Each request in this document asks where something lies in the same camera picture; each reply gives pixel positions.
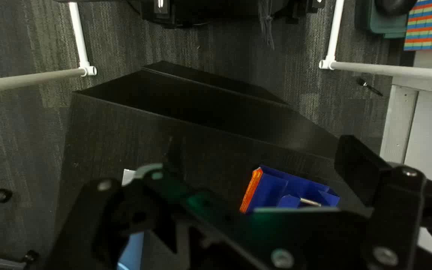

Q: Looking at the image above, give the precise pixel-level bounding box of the small black screw tool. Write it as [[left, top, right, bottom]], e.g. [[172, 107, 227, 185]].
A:
[[356, 77, 385, 98]]

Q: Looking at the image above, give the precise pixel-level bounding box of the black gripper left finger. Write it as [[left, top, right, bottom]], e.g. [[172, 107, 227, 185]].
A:
[[44, 137, 277, 270]]

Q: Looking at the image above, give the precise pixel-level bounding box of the white pipe frame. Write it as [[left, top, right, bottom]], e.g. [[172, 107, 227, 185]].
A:
[[0, 0, 98, 98], [317, 0, 432, 86]]

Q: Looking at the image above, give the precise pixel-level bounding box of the white cabinet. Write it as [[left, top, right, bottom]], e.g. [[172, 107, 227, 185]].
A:
[[377, 50, 432, 185]]

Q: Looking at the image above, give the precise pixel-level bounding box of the black machine base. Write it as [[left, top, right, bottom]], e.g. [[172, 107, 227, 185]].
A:
[[124, 0, 326, 31]]

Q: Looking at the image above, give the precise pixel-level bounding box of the teal box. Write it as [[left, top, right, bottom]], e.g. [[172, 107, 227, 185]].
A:
[[358, 0, 410, 41]]

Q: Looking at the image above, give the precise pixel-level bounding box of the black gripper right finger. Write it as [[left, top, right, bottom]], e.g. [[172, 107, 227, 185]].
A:
[[254, 134, 432, 270]]

